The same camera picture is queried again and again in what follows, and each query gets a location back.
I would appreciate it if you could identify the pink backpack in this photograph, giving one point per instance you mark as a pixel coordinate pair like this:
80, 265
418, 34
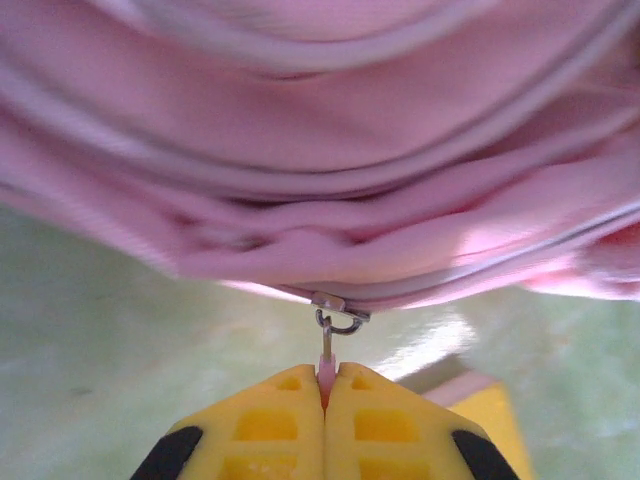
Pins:
320, 150

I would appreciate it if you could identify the green marbled table mat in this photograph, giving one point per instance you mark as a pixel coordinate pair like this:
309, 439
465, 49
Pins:
100, 350

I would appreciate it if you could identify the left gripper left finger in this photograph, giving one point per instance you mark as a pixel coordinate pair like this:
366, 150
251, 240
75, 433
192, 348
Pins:
270, 430

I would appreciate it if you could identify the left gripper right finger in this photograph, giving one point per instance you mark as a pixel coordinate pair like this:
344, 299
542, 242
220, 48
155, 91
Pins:
390, 430

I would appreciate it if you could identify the metal zipper pull pink tab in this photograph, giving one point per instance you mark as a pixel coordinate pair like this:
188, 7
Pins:
327, 330

